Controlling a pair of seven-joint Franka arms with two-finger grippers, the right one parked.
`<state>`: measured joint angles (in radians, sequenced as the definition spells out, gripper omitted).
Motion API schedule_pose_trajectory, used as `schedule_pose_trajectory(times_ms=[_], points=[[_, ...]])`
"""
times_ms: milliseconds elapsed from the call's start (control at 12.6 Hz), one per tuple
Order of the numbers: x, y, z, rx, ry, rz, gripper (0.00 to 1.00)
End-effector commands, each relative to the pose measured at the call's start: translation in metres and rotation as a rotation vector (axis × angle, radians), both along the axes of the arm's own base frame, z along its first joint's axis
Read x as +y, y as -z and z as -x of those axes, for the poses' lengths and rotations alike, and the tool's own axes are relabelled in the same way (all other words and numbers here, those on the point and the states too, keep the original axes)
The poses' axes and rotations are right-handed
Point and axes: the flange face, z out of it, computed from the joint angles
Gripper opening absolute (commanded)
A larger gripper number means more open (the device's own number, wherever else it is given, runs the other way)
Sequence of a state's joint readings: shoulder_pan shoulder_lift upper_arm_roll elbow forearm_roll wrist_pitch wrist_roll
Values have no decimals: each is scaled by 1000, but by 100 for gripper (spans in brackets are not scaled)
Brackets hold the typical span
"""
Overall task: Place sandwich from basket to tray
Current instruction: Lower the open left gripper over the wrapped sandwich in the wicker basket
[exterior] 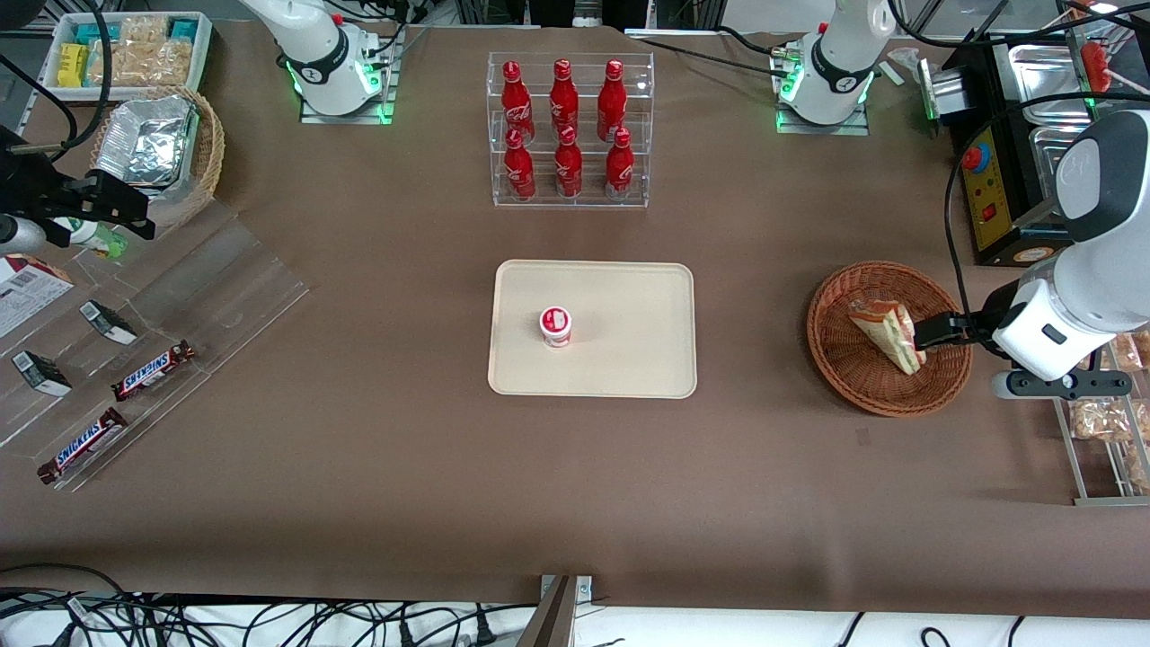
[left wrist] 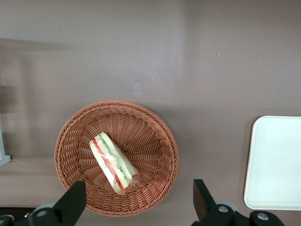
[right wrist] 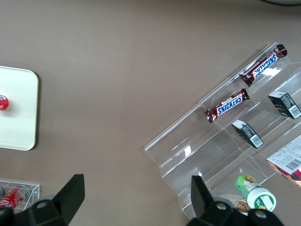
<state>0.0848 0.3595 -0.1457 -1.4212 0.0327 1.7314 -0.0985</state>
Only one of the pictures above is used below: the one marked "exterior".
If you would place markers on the green white small bottle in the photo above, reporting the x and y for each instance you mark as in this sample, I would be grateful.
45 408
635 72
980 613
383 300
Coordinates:
99 241

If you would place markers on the clear acrylic bottle rack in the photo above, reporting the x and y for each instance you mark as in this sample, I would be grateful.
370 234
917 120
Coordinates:
590 117

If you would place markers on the clear bag of brown snacks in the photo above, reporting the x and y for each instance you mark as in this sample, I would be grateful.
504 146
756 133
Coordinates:
1101 420
1141 467
1134 350

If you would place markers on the cream plastic tray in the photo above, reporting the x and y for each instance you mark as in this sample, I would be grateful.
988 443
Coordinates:
629 341

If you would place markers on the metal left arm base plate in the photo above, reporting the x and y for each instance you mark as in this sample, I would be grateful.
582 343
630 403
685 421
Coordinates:
791 126

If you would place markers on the grey metal table bracket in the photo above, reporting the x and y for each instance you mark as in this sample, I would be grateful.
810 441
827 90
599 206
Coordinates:
561 611

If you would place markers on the yellow snack packet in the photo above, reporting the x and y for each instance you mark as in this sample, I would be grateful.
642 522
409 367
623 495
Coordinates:
73 65

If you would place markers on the triangle sandwich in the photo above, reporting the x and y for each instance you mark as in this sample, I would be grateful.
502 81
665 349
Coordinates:
885 328

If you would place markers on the white red printed carton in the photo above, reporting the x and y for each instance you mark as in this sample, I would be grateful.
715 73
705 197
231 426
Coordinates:
27 296

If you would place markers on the small black white box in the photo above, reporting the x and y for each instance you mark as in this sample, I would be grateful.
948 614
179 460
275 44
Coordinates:
40 373
108 322

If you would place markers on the clear acrylic stepped display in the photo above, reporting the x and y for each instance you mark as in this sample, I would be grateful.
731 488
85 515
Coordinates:
225 288

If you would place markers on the shallow brown wicker basket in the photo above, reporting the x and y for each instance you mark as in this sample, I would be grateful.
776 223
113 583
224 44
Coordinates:
853 377

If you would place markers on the red sausage on skewer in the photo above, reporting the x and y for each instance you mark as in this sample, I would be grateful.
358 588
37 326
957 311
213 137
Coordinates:
1094 63

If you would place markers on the red cola bottle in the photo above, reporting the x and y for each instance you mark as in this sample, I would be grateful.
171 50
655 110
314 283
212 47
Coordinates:
563 94
519 171
568 169
612 99
514 99
620 169

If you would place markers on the silver foil container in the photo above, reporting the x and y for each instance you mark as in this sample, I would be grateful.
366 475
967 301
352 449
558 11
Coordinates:
144 139

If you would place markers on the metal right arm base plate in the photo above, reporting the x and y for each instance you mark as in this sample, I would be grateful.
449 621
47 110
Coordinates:
386 90

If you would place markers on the deep tan wicker basket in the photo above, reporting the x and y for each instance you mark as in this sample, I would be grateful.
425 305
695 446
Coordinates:
208 153

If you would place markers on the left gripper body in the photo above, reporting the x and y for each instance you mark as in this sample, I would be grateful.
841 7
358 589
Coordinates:
990 319

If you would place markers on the clear beige snack bag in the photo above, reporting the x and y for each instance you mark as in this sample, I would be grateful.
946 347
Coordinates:
144 30
144 65

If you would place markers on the stainless steel tray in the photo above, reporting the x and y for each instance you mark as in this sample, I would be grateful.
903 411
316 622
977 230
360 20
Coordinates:
1042 76
1047 157

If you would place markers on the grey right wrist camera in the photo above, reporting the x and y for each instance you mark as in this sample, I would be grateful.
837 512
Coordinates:
18 234

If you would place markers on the white red yogurt cup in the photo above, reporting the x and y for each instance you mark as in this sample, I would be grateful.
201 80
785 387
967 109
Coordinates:
555 325

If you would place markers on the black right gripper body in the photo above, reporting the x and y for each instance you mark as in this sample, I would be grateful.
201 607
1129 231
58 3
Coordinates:
34 182

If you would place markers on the brown Snickers bar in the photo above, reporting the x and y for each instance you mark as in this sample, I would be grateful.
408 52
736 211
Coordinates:
83 446
153 370

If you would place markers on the red machine knob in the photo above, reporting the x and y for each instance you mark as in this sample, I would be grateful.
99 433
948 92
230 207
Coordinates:
972 158

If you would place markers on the black roller grill machine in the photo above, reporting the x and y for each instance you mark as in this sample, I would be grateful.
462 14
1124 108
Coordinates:
997 216

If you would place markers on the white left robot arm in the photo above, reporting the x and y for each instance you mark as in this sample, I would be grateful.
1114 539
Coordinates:
1105 180

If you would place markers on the white plastic snack bin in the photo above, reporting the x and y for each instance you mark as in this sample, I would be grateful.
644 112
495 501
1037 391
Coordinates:
202 54

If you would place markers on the teal snack packet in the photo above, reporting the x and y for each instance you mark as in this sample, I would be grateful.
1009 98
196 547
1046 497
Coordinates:
184 30
94 33

